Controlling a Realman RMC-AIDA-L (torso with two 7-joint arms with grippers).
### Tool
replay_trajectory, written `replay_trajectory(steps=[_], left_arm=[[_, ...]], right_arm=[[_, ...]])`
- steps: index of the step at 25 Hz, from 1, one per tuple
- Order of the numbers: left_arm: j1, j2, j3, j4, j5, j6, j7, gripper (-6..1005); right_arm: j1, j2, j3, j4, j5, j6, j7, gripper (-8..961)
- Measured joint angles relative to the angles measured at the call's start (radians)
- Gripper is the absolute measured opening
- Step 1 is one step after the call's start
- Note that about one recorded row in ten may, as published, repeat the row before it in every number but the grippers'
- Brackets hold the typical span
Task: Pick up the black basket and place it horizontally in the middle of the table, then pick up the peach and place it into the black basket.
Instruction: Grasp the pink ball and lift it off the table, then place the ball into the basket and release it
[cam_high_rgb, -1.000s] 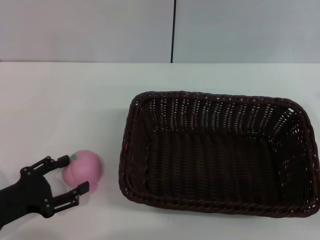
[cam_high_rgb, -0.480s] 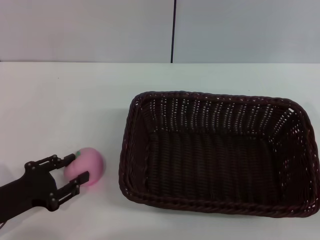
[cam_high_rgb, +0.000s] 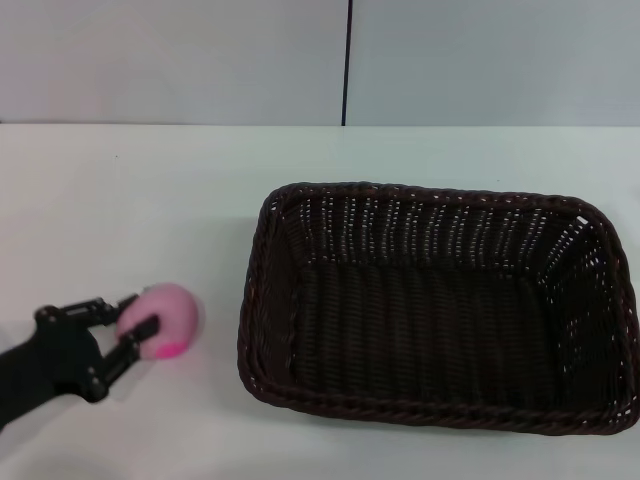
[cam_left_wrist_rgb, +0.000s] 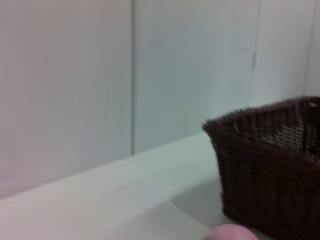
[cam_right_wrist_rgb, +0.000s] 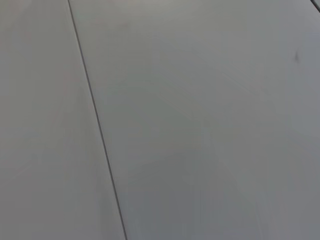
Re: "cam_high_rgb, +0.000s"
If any dark brown woven basket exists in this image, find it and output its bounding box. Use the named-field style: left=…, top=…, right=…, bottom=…
left=235, top=180, right=640, bottom=441

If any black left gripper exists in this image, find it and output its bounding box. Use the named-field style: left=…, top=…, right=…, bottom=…
left=0, top=292, right=161, bottom=432

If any pink toy peach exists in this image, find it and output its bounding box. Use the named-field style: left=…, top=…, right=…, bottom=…
left=113, top=282, right=206, bottom=361

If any black vertical wall strip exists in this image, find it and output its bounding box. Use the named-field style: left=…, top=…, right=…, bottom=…
left=341, top=0, right=356, bottom=127

